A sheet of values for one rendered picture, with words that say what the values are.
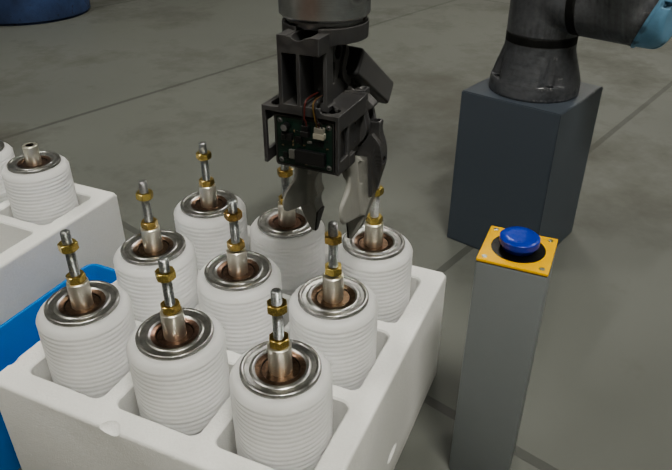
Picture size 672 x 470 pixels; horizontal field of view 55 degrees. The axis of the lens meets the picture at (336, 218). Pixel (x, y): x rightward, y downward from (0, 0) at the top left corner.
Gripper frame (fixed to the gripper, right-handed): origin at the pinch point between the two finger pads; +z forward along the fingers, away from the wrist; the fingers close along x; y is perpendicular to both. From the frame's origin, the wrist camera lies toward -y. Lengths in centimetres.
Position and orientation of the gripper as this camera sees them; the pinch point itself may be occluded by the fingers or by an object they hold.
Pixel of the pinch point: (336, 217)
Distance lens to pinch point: 64.3
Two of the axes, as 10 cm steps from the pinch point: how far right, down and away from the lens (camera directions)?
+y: -4.1, 4.6, -7.9
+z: 0.0, 8.6, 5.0
